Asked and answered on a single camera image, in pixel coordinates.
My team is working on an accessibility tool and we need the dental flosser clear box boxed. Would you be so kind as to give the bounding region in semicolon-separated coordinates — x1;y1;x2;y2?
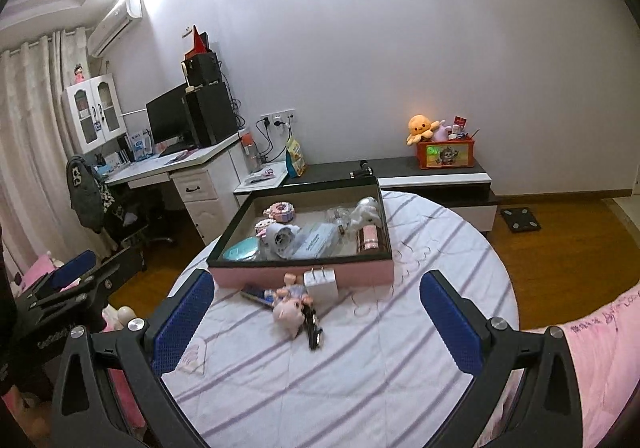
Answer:
288;223;340;260

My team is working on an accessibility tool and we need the orange toy box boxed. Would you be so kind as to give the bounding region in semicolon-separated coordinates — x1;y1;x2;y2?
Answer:
416;139;475;170

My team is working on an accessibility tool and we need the clear glass bottle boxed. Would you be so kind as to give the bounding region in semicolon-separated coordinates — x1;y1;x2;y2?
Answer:
326;206;350;234

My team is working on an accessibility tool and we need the clear heart acrylic piece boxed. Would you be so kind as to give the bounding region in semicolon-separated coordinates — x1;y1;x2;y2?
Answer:
177;336;207;376

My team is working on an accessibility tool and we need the snack bag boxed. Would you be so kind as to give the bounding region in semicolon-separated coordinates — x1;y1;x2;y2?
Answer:
285;137;307;178

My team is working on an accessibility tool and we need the white air conditioner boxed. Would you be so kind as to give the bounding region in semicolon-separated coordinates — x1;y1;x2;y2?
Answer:
87;0;143;58

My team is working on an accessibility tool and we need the black floor scale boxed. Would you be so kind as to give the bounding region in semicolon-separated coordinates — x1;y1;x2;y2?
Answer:
500;208;541;234

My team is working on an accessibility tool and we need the black speaker box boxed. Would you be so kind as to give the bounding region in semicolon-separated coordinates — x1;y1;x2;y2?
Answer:
181;52;222;87

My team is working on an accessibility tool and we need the black computer tower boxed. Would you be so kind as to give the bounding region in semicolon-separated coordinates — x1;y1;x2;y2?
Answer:
184;82;238;148

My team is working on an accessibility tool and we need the black toy train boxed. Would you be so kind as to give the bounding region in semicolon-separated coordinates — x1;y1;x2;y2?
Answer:
303;304;323;350

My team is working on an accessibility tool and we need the pink pig doll figure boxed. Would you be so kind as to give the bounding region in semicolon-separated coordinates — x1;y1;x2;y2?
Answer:
272;274;314;338

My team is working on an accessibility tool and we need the rose gold cylinder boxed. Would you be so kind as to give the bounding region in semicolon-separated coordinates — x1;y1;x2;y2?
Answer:
356;224;383;254

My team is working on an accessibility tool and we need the pink black storage box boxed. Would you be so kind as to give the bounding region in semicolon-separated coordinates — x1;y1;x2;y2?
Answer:
206;175;396;290

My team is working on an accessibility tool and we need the black computer monitor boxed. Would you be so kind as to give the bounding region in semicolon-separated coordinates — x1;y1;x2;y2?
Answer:
146;84;196;156

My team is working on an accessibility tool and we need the low black white cabinet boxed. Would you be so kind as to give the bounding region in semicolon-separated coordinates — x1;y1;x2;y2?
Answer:
234;156;498;234

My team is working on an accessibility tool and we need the white desk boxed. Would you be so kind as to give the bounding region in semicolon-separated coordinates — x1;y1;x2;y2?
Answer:
106;134;247;244

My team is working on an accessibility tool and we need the wall power outlet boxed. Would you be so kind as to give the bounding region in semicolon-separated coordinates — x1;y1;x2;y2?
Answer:
259;109;296;126

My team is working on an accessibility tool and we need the striped white table cloth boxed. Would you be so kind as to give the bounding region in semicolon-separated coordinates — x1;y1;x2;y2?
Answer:
164;191;518;447

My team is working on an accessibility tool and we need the white square charger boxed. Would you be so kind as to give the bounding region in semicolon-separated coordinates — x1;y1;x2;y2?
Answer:
303;266;338;304

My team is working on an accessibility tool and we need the dark blue card box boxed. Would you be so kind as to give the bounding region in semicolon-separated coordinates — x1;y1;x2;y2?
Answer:
240;284;277;308

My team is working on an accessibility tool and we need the black office chair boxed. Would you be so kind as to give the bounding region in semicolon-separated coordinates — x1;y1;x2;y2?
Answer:
66;154;176;256

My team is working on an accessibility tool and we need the teal round tin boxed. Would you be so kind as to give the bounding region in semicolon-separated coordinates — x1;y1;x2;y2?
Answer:
221;237;260;262

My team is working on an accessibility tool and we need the beige curtain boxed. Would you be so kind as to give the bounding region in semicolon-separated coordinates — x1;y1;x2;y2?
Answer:
1;26;108;270

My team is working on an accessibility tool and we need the white glass door cabinet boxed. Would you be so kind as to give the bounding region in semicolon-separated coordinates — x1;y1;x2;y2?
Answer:
64;74;127;153

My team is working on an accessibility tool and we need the orange octopus plush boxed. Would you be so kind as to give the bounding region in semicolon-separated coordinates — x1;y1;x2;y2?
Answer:
406;114;440;146

